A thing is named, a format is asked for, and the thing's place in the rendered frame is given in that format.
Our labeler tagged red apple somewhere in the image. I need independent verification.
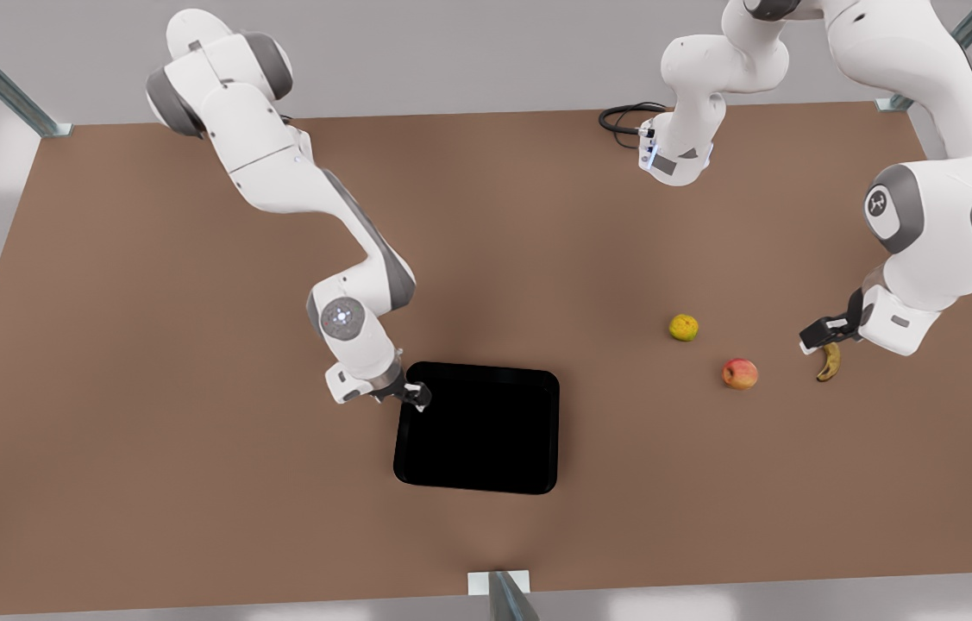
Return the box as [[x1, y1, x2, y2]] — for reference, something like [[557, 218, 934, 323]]
[[722, 358, 760, 392]]

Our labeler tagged black cable loop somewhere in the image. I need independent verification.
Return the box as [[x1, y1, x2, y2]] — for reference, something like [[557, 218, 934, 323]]
[[599, 102, 673, 150]]

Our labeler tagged black square tray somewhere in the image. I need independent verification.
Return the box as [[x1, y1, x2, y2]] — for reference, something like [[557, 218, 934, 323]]
[[393, 361, 561, 496]]

